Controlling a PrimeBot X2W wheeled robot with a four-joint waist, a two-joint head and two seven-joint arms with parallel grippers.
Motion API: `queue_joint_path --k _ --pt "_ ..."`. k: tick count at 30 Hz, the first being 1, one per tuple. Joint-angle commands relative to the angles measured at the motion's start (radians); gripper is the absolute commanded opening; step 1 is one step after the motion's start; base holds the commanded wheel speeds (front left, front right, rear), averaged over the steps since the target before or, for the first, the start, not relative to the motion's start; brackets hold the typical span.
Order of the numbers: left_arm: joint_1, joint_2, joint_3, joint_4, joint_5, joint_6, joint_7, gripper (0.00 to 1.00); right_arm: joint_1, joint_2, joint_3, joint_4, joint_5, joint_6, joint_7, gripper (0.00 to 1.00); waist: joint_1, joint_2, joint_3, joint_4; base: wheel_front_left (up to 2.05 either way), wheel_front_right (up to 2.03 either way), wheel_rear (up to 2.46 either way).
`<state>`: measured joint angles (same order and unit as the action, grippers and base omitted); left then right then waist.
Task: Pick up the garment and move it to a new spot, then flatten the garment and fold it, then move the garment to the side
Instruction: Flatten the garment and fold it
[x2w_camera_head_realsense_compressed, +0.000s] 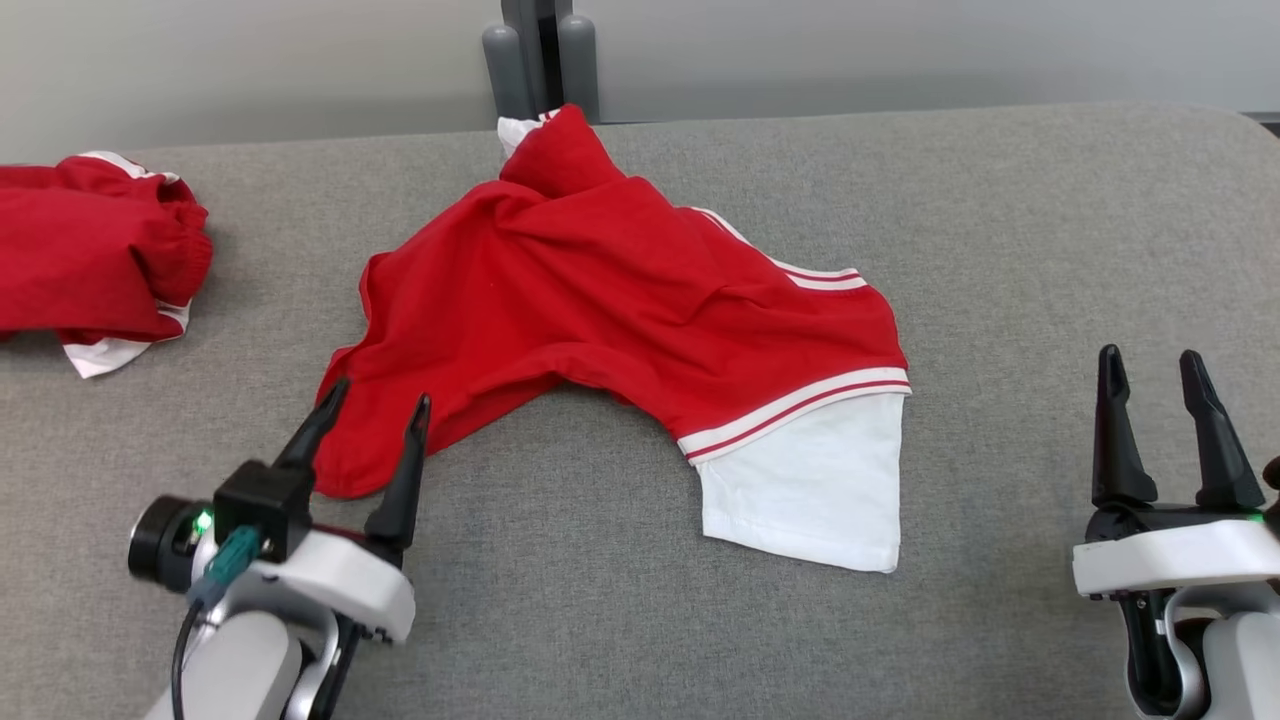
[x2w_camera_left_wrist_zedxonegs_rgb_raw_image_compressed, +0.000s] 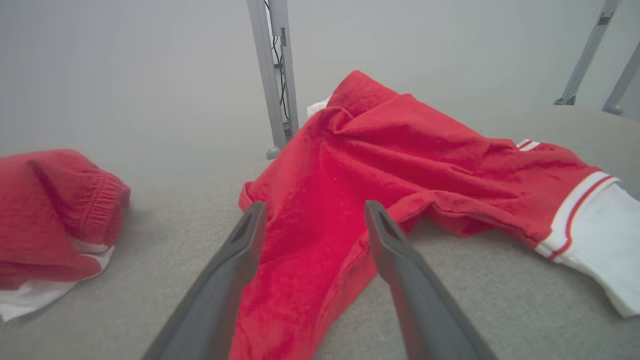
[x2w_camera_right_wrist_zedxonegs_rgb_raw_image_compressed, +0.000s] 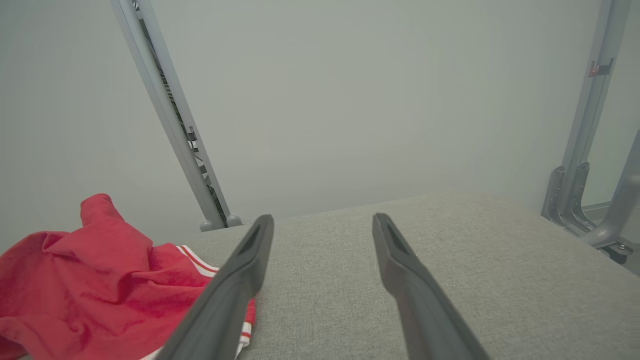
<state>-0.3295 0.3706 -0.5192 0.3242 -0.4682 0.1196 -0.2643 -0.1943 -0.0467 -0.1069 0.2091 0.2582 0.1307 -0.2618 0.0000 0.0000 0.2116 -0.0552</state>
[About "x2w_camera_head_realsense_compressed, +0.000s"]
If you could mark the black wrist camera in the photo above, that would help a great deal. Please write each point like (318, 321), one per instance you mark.
(262, 505)
(1273, 480)

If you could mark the grey metal partition post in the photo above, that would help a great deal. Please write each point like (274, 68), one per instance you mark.
(535, 50)

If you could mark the grey foam cylinder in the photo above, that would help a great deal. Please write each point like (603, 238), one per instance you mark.
(578, 70)
(503, 75)

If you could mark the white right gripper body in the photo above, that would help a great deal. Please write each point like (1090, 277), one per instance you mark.
(1170, 560)

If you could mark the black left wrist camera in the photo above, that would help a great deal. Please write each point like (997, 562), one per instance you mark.
(262, 505)

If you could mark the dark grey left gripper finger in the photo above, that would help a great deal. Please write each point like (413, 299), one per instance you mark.
(315, 430)
(405, 490)

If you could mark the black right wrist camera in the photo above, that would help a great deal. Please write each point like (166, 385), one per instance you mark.
(1273, 480)

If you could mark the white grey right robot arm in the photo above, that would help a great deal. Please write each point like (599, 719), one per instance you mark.
(1240, 660)

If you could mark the red white-sleeved T-shirt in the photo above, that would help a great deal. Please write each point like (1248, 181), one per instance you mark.
(620, 290)

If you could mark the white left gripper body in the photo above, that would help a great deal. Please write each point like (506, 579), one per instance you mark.
(370, 595)

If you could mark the red elastic-waist shorts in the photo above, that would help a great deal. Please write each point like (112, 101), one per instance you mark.
(90, 250)

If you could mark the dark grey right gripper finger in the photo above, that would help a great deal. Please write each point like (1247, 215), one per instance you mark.
(1222, 460)
(1118, 450)

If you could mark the grey partition base rail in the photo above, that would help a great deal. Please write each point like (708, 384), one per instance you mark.
(1262, 118)

